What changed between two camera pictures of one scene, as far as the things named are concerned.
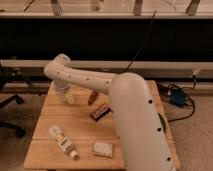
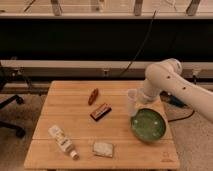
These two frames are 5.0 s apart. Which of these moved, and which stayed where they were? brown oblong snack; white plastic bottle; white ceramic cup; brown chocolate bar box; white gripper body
Moved: white ceramic cup; white gripper body
Stayed: brown oblong snack; white plastic bottle; brown chocolate bar box
